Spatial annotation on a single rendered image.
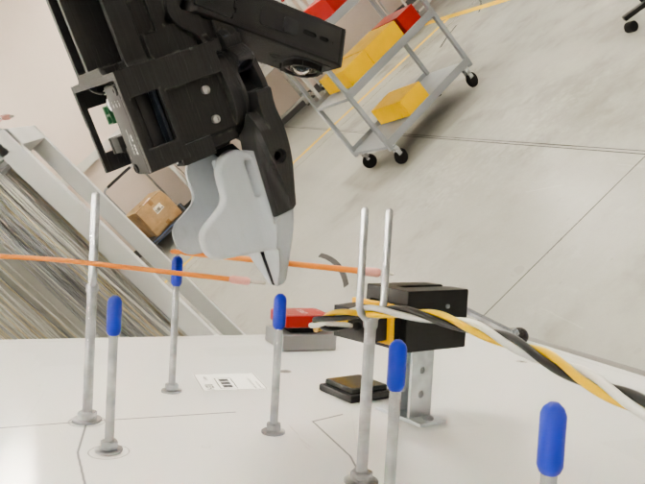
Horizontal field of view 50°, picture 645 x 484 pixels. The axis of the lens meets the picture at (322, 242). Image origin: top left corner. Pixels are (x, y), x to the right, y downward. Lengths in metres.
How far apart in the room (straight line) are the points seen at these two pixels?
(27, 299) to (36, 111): 7.50
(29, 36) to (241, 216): 8.20
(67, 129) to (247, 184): 8.12
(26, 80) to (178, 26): 8.16
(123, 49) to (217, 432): 0.23
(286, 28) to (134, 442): 0.26
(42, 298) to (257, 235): 0.69
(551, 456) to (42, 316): 0.90
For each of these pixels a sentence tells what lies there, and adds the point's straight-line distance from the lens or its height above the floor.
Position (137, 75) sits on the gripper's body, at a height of 1.36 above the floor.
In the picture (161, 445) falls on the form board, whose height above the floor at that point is 1.20.
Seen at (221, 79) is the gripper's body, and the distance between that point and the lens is 0.38.
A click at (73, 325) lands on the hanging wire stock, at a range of 1.04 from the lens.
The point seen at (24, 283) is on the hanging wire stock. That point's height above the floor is 1.27.
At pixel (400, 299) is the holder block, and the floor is 1.15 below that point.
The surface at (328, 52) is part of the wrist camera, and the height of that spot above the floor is 1.30.
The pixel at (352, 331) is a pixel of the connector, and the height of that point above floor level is 1.16.
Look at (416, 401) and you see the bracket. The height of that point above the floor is 1.09.
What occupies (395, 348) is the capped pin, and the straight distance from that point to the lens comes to 0.30.
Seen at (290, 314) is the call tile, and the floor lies 1.11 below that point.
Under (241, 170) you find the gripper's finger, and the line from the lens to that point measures 0.40.
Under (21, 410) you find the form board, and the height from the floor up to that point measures 1.26.
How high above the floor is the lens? 1.35
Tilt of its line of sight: 18 degrees down
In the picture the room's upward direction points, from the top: 42 degrees counter-clockwise
